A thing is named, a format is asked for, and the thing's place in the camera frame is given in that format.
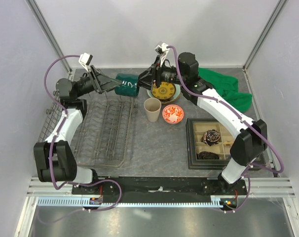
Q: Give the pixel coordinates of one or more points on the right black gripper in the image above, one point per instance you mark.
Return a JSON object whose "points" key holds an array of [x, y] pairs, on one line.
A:
{"points": [[154, 71]]}

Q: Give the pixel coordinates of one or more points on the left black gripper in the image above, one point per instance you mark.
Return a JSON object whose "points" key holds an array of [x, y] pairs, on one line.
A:
{"points": [[102, 83]]}

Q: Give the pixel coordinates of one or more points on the dark green cup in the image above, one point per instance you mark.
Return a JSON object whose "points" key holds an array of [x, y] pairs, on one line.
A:
{"points": [[129, 85]]}

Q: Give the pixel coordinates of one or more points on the yellow patterned plate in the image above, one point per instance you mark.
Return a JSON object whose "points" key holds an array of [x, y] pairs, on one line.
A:
{"points": [[165, 92]]}

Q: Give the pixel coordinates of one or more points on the beige cup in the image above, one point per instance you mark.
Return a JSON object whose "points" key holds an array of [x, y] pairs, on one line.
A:
{"points": [[152, 107]]}

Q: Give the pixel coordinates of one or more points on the white red patterned bowl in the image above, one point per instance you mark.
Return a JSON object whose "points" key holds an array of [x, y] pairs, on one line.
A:
{"points": [[173, 114]]}

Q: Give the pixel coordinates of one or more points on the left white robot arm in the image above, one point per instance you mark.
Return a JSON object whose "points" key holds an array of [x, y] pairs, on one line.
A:
{"points": [[54, 159]]}

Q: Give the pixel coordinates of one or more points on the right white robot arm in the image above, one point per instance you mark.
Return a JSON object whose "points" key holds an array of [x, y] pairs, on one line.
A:
{"points": [[203, 95]]}

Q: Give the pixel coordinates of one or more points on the green cloth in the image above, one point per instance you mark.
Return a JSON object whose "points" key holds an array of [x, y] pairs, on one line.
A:
{"points": [[228, 88]]}

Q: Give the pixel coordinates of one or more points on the dark floral rolled tie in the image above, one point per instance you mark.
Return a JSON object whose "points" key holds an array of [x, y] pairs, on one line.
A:
{"points": [[211, 137]]}

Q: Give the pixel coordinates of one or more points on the black compartment box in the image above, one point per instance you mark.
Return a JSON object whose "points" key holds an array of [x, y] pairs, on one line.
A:
{"points": [[206, 163]]}

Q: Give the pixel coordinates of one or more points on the dark brown rolled tie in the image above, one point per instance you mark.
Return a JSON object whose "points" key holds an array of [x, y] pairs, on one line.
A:
{"points": [[204, 155]]}

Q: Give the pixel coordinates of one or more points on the tan rolled belt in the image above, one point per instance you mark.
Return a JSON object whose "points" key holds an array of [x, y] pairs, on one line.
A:
{"points": [[228, 143]]}

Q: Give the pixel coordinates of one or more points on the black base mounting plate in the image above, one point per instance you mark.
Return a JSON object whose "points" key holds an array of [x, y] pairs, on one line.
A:
{"points": [[162, 189]]}

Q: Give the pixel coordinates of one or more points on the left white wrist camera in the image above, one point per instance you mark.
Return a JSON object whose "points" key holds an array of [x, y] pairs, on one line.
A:
{"points": [[84, 60]]}

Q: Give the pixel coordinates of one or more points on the grey wire dish rack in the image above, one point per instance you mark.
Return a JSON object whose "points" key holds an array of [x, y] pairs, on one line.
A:
{"points": [[102, 139]]}

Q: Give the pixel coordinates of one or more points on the blue slotted cable duct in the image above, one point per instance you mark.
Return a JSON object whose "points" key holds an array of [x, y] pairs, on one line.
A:
{"points": [[214, 202]]}

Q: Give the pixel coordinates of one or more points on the aluminium frame rail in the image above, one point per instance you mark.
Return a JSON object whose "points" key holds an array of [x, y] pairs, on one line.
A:
{"points": [[259, 188]]}

